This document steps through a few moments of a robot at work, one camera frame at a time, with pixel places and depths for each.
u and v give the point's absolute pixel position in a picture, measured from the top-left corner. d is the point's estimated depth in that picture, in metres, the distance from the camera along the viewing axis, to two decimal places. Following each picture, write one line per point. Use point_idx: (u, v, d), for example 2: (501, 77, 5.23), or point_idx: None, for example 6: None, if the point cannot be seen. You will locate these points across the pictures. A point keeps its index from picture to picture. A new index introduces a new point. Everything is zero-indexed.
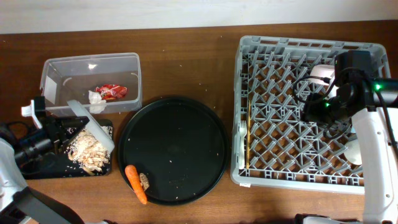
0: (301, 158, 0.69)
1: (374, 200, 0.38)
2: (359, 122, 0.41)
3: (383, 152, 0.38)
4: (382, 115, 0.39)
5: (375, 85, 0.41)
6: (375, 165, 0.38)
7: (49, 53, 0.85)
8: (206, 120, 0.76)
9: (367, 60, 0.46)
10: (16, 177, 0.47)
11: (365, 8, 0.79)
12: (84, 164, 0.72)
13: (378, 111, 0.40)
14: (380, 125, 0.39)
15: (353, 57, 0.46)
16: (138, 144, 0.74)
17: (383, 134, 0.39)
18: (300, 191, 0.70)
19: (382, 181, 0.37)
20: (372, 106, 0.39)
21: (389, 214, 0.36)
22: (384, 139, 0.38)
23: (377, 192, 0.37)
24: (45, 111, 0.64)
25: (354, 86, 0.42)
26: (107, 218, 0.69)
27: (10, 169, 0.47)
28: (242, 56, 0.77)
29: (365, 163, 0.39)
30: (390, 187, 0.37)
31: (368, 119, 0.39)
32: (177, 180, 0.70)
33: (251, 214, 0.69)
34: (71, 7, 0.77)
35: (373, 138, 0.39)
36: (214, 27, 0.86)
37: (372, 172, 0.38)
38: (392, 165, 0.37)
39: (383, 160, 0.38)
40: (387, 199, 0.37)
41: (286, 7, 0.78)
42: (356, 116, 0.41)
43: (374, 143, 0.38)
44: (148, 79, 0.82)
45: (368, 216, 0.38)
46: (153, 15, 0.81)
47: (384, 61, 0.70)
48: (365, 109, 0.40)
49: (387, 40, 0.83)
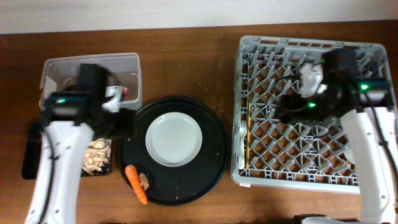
0: (301, 158, 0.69)
1: (371, 202, 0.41)
2: (351, 122, 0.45)
3: (375, 154, 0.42)
4: (372, 117, 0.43)
5: (361, 86, 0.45)
6: (369, 167, 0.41)
7: (50, 53, 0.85)
8: (206, 120, 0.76)
9: (353, 54, 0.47)
10: (68, 211, 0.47)
11: (365, 8, 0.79)
12: (84, 164, 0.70)
13: (366, 111, 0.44)
14: (370, 128, 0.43)
15: (343, 53, 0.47)
16: (138, 144, 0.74)
17: (373, 135, 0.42)
18: (300, 191, 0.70)
19: (377, 182, 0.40)
20: (359, 107, 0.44)
21: (385, 214, 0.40)
22: (375, 139, 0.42)
23: (374, 193, 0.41)
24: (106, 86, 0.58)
25: (342, 89, 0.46)
26: (107, 217, 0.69)
27: (68, 178, 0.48)
28: (243, 56, 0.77)
29: (359, 163, 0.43)
30: (385, 186, 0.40)
31: (359, 120, 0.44)
32: (177, 180, 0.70)
33: (250, 215, 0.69)
34: (71, 8, 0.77)
35: (365, 140, 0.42)
36: (214, 27, 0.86)
37: (366, 173, 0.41)
38: (384, 165, 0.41)
39: (375, 162, 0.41)
40: (383, 200, 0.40)
41: (286, 7, 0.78)
42: (346, 117, 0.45)
43: (368, 144, 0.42)
44: (148, 79, 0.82)
45: (365, 216, 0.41)
46: (153, 15, 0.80)
47: (384, 61, 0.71)
48: (354, 110, 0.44)
49: (388, 40, 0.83)
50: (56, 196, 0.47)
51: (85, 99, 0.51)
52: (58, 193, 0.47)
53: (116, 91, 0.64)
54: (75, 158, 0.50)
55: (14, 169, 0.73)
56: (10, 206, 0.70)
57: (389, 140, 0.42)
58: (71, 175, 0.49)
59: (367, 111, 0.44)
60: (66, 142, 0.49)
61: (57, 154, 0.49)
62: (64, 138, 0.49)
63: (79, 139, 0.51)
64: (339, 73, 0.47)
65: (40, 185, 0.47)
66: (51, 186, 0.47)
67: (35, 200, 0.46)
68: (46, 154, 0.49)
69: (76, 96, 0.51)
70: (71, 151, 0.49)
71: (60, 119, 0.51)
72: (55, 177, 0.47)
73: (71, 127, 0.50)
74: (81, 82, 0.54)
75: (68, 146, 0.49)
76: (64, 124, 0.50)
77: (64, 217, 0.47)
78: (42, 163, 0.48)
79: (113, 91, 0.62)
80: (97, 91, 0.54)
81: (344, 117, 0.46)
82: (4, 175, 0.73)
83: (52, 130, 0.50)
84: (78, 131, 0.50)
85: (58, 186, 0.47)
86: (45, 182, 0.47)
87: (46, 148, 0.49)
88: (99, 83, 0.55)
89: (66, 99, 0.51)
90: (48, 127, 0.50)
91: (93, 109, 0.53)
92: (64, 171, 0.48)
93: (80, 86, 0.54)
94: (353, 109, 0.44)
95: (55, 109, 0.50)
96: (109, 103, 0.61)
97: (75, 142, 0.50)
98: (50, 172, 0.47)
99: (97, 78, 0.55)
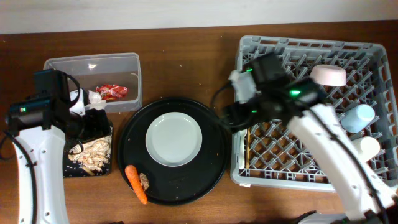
0: (301, 158, 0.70)
1: (347, 197, 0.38)
2: (299, 130, 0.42)
3: (331, 150, 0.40)
4: (313, 117, 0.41)
5: (292, 93, 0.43)
6: (331, 165, 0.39)
7: (50, 53, 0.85)
8: (206, 121, 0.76)
9: (275, 61, 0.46)
10: (60, 212, 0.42)
11: (365, 8, 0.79)
12: (84, 164, 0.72)
13: (307, 114, 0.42)
14: (317, 125, 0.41)
15: (262, 65, 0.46)
16: (138, 144, 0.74)
17: (321, 134, 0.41)
18: (300, 191, 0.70)
19: (344, 176, 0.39)
20: (299, 114, 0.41)
21: (365, 204, 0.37)
22: (324, 138, 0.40)
23: (346, 188, 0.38)
24: (63, 85, 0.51)
25: (276, 99, 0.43)
26: (107, 217, 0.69)
27: (53, 180, 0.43)
28: (243, 56, 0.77)
29: (324, 167, 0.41)
30: (353, 180, 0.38)
31: (304, 126, 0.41)
32: (177, 180, 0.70)
33: (250, 214, 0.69)
34: (71, 8, 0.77)
35: (316, 140, 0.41)
36: (214, 27, 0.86)
37: (331, 172, 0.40)
38: (344, 158, 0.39)
39: (335, 158, 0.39)
40: (356, 190, 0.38)
41: (286, 7, 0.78)
42: (291, 126, 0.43)
43: (321, 145, 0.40)
44: (148, 79, 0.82)
45: (350, 213, 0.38)
46: (153, 15, 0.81)
47: (384, 61, 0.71)
48: (296, 117, 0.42)
49: (387, 40, 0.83)
50: (45, 201, 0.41)
51: (48, 102, 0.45)
52: (46, 198, 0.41)
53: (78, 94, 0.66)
54: (55, 161, 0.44)
55: (15, 169, 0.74)
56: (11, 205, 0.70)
57: (337, 132, 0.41)
58: (53, 178, 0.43)
59: (311, 117, 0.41)
60: (41, 145, 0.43)
61: (35, 160, 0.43)
62: (36, 144, 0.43)
63: (53, 142, 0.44)
64: (267, 86, 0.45)
65: (24, 193, 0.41)
66: (36, 193, 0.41)
67: (23, 208, 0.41)
68: (22, 161, 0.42)
69: (37, 102, 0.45)
70: (50, 154, 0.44)
71: (28, 127, 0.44)
72: (38, 183, 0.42)
73: (40, 132, 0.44)
74: (41, 88, 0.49)
75: (44, 150, 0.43)
76: (33, 130, 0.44)
77: (58, 219, 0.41)
78: (20, 173, 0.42)
79: (74, 95, 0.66)
80: (62, 94, 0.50)
81: (292, 129, 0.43)
82: (5, 175, 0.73)
83: (21, 140, 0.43)
84: (48, 136, 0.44)
85: (43, 192, 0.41)
86: (27, 190, 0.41)
87: (20, 157, 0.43)
88: (60, 86, 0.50)
89: (27, 107, 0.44)
90: (15, 137, 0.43)
91: (58, 111, 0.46)
92: (49, 173, 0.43)
93: (39, 93, 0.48)
94: (294, 119, 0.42)
95: (18, 118, 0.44)
96: (76, 107, 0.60)
97: (51, 145, 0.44)
98: (32, 179, 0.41)
99: (56, 82, 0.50)
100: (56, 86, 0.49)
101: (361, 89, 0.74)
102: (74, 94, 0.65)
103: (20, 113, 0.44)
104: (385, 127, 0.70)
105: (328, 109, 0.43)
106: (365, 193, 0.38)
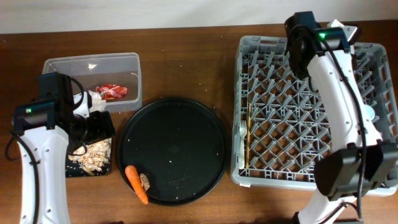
0: (301, 158, 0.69)
1: (338, 131, 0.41)
2: (315, 71, 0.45)
3: (337, 88, 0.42)
4: (331, 58, 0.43)
5: (320, 35, 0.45)
6: (333, 100, 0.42)
7: (50, 53, 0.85)
8: (206, 121, 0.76)
9: (310, 19, 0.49)
10: (60, 210, 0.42)
11: (365, 7, 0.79)
12: (84, 164, 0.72)
13: (326, 55, 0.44)
14: (331, 66, 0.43)
15: (298, 16, 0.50)
16: (138, 144, 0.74)
17: (334, 73, 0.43)
18: (300, 191, 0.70)
19: (341, 108, 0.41)
20: (319, 52, 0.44)
21: (351, 138, 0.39)
22: (336, 78, 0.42)
23: (340, 121, 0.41)
24: (67, 88, 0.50)
25: (303, 40, 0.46)
26: (107, 217, 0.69)
27: (56, 178, 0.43)
28: (243, 56, 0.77)
29: (328, 106, 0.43)
30: (347, 116, 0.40)
31: (321, 63, 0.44)
32: (177, 180, 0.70)
33: (250, 214, 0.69)
34: (71, 8, 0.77)
35: (326, 78, 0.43)
36: (214, 27, 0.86)
37: (331, 105, 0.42)
38: (347, 96, 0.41)
39: (339, 94, 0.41)
40: (348, 126, 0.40)
41: (286, 8, 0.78)
42: (311, 65, 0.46)
43: (330, 83, 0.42)
44: (148, 79, 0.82)
45: (336, 145, 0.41)
46: (153, 15, 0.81)
47: (384, 61, 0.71)
48: (316, 55, 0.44)
49: (388, 40, 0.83)
50: (47, 198, 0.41)
51: (53, 104, 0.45)
52: (48, 196, 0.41)
53: (79, 97, 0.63)
54: (58, 160, 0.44)
55: (15, 170, 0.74)
56: (12, 205, 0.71)
57: (349, 76, 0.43)
58: (56, 175, 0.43)
59: (329, 56, 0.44)
60: (45, 145, 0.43)
61: (38, 158, 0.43)
62: (40, 143, 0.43)
63: (57, 142, 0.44)
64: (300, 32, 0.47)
65: (27, 190, 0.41)
66: (38, 192, 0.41)
67: (25, 204, 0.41)
68: (26, 159, 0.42)
69: (41, 104, 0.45)
70: (53, 153, 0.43)
71: (34, 129, 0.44)
72: (40, 180, 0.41)
73: (45, 132, 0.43)
74: (43, 91, 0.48)
75: (47, 149, 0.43)
76: (38, 131, 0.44)
77: (58, 217, 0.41)
78: (23, 170, 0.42)
79: (78, 98, 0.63)
80: (66, 97, 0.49)
81: (310, 68, 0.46)
82: (5, 175, 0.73)
83: (25, 140, 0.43)
84: (52, 137, 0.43)
85: (46, 190, 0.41)
86: (30, 188, 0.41)
87: (25, 156, 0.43)
88: (64, 90, 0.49)
89: (33, 108, 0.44)
90: (20, 139, 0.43)
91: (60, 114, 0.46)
92: (52, 172, 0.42)
93: (43, 96, 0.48)
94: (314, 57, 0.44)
95: (24, 119, 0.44)
96: (81, 109, 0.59)
97: (55, 145, 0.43)
98: (34, 177, 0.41)
99: (60, 84, 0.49)
100: (60, 89, 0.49)
101: (361, 89, 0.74)
102: (78, 97, 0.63)
103: (25, 114, 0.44)
104: (385, 127, 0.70)
105: (347, 56, 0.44)
106: (354, 129, 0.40)
